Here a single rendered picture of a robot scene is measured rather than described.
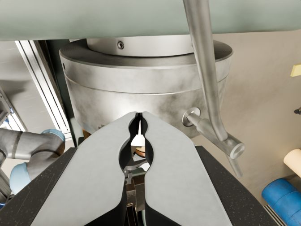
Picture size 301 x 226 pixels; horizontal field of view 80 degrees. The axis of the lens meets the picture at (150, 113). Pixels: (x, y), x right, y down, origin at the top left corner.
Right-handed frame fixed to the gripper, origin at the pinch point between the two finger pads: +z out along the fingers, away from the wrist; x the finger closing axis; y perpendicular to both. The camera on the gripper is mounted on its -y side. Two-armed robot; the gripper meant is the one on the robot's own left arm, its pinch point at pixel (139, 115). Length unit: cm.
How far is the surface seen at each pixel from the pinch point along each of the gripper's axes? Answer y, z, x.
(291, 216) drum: 263, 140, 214
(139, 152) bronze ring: 25.5, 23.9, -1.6
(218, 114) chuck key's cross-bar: 2.6, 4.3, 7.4
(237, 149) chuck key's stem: 7.2, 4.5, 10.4
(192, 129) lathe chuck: 10.3, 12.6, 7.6
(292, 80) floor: 64, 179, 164
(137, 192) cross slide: 59, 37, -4
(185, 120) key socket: 8.4, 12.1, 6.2
